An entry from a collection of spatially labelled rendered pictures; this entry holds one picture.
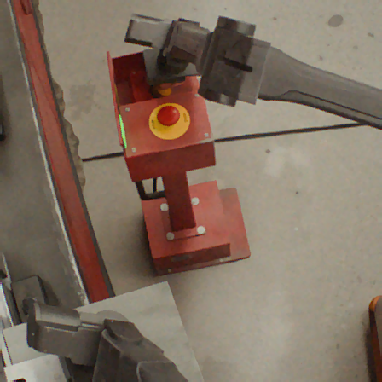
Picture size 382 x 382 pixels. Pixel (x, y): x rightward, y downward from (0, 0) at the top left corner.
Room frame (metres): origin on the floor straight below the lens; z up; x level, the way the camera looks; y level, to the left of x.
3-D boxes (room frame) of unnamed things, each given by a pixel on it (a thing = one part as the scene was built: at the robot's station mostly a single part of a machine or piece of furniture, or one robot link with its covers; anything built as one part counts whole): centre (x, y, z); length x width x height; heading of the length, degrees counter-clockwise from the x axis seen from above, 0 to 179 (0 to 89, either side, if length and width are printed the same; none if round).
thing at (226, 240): (0.70, 0.00, 0.06); 0.25 x 0.20 x 0.12; 93
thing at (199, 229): (0.70, 0.03, 0.13); 0.10 x 0.10 x 0.01; 3
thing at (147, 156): (0.70, 0.03, 0.75); 0.20 x 0.16 x 0.18; 3
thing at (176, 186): (0.70, 0.03, 0.39); 0.05 x 0.05 x 0.54; 3
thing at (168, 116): (0.65, 0.02, 0.79); 0.04 x 0.04 x 0.04
